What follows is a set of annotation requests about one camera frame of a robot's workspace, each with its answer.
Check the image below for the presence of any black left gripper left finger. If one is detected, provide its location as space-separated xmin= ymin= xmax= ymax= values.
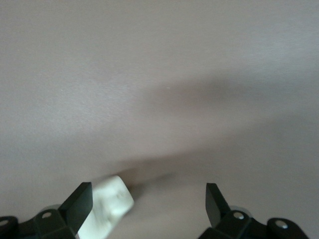
xmin=0 ymin=182 xmax=94 ymax=239

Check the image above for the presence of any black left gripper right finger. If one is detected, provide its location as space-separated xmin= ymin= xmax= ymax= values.
xmin=199 ymin=183 xmax=310 ymax=239

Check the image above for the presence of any pale steamed bun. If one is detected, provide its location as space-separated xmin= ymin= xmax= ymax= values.
xmin=77 ymin=175 xmax=136 ymax=239

